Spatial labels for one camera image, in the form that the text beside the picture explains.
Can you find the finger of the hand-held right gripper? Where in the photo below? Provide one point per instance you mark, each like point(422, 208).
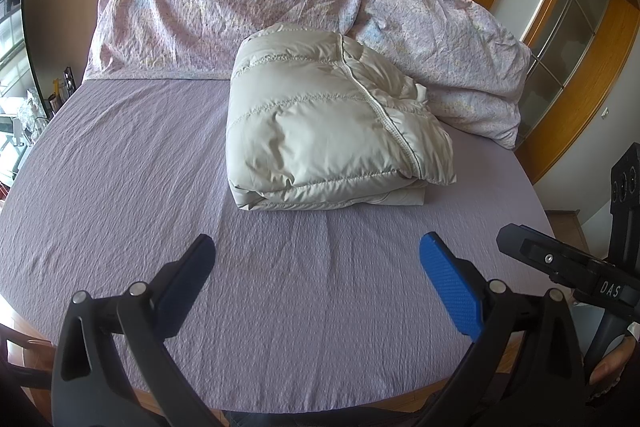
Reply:
point(545, 254)

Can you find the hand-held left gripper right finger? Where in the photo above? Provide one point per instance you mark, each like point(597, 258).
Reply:
point(450, 287)

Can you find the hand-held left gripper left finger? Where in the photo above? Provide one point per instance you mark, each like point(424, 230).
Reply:
point(187, 282)

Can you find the cream puffer jacket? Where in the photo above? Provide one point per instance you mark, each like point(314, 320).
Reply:
point(325, 132)

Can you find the person's right hand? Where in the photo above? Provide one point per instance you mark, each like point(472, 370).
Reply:
point(612, 374)

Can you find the dark wooden chair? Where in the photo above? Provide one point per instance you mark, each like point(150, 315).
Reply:
point(20, 357)

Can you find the wooden wardrobe frosted glass doors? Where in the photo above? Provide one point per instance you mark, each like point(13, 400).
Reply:
point(565, 57)

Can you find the glass television stand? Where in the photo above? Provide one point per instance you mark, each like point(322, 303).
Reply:
point(17, 142)

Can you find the floral pink duvet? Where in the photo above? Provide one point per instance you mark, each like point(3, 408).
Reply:
point(200, 7)

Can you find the black flat screen television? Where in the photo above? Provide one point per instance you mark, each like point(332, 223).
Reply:
point(25, 32)

